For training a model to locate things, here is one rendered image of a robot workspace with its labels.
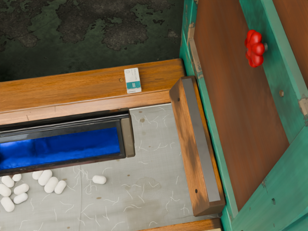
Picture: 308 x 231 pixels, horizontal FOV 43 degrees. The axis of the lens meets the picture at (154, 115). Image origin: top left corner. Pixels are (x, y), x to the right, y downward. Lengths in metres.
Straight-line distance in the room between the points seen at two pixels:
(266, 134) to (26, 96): 0.65
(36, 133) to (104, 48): 1.49
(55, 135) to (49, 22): 1.65
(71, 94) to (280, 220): 0.64
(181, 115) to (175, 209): 0.21
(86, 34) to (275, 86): 1.71
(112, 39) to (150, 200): 1.29
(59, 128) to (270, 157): 0.29
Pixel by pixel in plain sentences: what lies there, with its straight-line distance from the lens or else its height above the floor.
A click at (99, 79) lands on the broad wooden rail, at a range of 1.00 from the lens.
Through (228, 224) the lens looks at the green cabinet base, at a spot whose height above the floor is 0.83.
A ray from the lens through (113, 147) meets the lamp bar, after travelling 0.58.
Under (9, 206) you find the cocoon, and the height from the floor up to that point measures 0.76.
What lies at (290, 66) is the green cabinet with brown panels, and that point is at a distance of 0.42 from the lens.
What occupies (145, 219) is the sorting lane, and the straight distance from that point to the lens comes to 0.88.
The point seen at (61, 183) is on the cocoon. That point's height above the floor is 0.76.
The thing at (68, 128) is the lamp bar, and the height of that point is 1.11.
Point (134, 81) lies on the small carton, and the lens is 0.97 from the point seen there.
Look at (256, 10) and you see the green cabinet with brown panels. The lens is 0.49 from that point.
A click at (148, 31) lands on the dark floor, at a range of 2.08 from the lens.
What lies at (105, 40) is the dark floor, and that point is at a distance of 2.06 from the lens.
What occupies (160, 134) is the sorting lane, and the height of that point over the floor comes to 0.74.
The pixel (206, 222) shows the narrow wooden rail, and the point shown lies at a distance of 0.86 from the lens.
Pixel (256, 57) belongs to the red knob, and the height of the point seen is 1.25.
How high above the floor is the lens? 1.60
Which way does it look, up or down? 62 degrees down
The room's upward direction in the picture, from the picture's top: 1 degrees counter-clockwise
